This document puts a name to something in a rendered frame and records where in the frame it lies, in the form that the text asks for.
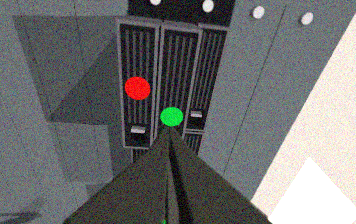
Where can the dark grey metal rack frame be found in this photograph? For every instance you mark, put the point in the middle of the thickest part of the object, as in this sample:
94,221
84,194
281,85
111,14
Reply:
60,113

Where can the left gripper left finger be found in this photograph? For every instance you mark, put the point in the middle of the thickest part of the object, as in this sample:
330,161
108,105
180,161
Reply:
135,196

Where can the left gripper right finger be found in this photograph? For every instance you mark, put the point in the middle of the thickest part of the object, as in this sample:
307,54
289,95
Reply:
197,194

